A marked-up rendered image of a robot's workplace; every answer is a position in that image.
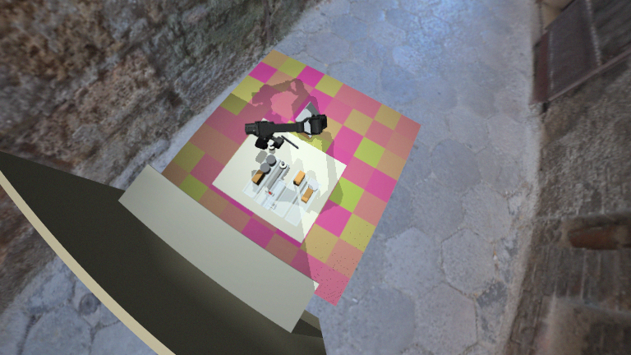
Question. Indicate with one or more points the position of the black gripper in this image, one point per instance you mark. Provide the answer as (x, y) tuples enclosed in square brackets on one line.
[(277, 141)]

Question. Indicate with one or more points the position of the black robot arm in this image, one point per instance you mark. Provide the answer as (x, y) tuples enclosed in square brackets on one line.
[(262, 129)]

